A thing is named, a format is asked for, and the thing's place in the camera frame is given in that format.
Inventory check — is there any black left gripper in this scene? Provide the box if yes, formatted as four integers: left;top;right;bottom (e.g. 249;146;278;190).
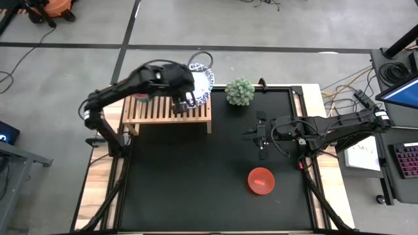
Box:
163;63;197;116

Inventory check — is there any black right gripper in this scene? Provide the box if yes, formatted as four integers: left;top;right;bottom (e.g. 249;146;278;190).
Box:
242;110;275;161

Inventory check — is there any blue patterned paper bowl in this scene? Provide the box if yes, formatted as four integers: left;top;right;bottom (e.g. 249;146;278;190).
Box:
186;61;216;110

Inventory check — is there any wooden slatted shelf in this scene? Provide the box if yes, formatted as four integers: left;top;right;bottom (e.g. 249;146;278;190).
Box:
121;78;213;135

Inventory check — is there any orange plastic bowl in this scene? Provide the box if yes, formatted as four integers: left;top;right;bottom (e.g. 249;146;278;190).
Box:
247;167;276;196

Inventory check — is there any green artificial plant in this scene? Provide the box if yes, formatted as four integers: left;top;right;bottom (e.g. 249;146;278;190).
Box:
224;77;256;107

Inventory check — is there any black table mat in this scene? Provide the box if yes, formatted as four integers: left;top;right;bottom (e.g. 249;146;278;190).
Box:
119;87;314;232

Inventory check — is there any black power strip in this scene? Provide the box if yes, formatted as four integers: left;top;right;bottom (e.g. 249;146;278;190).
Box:
352;89;379;112

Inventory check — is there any backlit black keyboard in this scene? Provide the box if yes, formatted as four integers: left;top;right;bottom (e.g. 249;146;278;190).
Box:
388;142;418;180

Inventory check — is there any computer monitor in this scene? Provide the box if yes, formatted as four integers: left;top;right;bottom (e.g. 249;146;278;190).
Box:
374;75;418;110

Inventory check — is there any black desk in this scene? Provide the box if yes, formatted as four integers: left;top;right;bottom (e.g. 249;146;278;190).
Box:
370;47;418;205

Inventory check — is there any orange shop vacuum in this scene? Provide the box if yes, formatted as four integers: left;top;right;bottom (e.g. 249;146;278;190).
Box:
28;0;78;24

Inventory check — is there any black pole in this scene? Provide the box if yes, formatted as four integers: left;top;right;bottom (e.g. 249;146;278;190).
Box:
383;24;418;59

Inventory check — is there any grey side cart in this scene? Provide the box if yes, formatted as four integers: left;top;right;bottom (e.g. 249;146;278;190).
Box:
0;140;54;235

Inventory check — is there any black device with blue light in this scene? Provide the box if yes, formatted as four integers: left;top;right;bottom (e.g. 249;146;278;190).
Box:
0;120;21;146

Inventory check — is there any black stand leg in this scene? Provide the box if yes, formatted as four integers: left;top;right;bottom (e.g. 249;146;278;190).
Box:
0;0;32;37

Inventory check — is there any yellow floor cable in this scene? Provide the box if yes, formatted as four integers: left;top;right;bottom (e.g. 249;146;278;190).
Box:
321;67;373;99

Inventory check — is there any black cable bundle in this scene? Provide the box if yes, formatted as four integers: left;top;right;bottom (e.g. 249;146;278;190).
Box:
240;0;281;12

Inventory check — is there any coiled black cable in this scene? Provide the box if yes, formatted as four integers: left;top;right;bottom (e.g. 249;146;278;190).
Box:
378;61;411;86

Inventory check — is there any black floor cable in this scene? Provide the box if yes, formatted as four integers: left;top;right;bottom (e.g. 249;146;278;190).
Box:
0;25;57;95

